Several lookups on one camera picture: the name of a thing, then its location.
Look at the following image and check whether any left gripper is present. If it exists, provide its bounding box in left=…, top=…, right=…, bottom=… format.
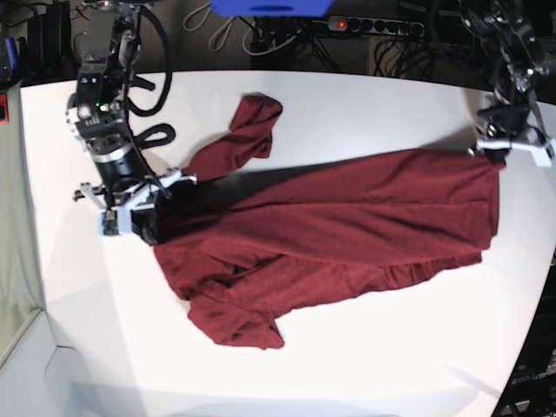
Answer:
left=468, top=103, right=555, bottom=165

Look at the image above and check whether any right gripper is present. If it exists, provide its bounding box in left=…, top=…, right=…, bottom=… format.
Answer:
left=72, top=154, right=198, bottom=244

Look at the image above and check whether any dark red t-shirt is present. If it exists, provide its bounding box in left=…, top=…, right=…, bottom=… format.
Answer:
left=152, top=94, right=507, bottom=351

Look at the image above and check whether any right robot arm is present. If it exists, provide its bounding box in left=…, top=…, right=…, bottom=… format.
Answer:
left=66, top=1, right=197, bottom=245

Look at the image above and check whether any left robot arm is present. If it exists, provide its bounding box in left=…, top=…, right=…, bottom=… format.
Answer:
left=459, top=1, right=555, bottom=168

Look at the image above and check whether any black power strip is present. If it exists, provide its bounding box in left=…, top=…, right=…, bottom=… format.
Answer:
left=326, top=17, right=426, bottom=38

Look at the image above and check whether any red black device left edge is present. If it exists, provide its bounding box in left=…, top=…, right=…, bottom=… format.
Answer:
left=0, top=93, right=9, bottom=125

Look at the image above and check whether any blue bottle left edge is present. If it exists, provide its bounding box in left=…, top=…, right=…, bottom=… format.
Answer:
left=3, top=36, right=20, bottom=74

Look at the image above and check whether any blue box at top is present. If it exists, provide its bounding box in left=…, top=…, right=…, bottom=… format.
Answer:
left=209, top=0, right=333, bottom=17

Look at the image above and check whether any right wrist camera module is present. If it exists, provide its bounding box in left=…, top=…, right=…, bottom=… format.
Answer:
left=97, top=209, right=133, bottom=237

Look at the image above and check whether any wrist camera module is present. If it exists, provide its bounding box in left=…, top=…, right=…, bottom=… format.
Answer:
left=531, top=145, right=555, bottom=168
left=97, top=209, right=133, bottom=237

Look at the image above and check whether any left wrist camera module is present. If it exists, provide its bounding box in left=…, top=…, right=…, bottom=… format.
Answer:
left=531, top=145, right=555, bottom=168

